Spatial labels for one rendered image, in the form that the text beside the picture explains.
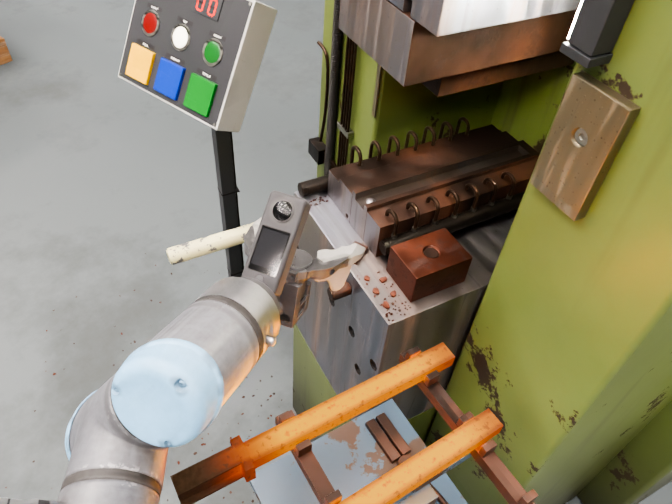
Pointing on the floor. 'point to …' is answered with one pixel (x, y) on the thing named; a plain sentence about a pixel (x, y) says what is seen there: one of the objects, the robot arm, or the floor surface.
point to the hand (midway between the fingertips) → (315, 227)
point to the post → (227, 193)
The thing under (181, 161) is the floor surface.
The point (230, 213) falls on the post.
